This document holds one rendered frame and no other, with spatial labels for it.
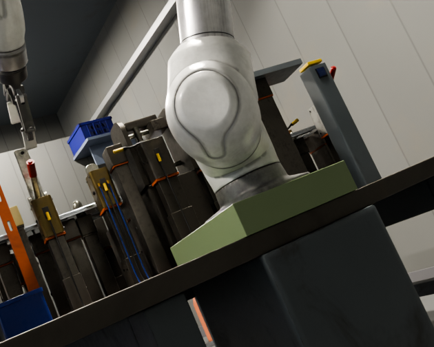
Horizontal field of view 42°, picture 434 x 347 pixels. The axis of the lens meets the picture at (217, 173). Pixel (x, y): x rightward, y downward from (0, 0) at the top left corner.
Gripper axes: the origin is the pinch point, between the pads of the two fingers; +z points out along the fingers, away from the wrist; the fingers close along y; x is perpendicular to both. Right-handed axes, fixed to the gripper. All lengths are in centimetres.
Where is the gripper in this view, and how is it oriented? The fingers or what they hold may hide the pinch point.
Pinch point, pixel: (23, 130)
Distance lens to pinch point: 158.8
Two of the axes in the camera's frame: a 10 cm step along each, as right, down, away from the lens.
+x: -8.5, 3.1, -4.2
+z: -0.7, 7.3, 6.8
